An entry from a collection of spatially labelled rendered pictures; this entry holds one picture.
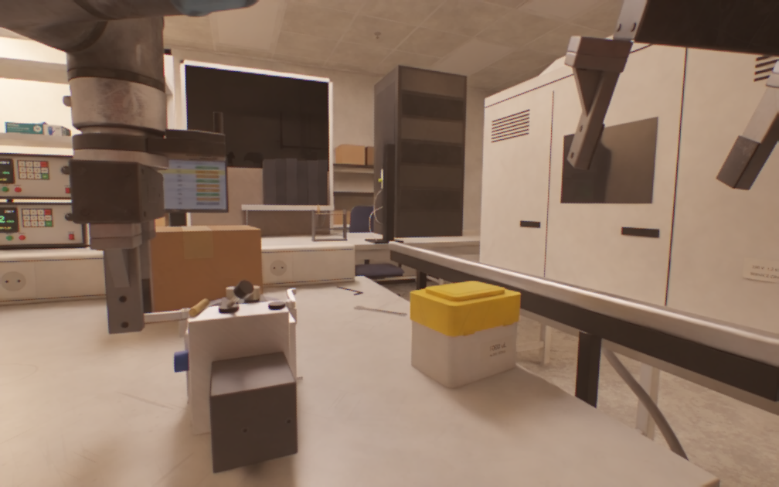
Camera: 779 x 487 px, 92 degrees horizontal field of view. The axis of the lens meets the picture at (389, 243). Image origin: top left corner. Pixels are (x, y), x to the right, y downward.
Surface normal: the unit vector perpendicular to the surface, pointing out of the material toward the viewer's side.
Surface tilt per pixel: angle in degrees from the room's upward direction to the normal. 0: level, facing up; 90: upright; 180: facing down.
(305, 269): 90
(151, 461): 0
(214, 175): 86
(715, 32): 113
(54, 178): 90
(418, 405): 0
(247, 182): 90
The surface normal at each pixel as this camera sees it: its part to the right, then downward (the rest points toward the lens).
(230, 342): 0.40, 0.10
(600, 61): -0.16, 0.48
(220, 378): 0.01, -1.00
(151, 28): 0.99, 0.02
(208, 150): 0.72, 0.07
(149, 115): 0.92, 0.04
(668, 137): -0.93, 0.03
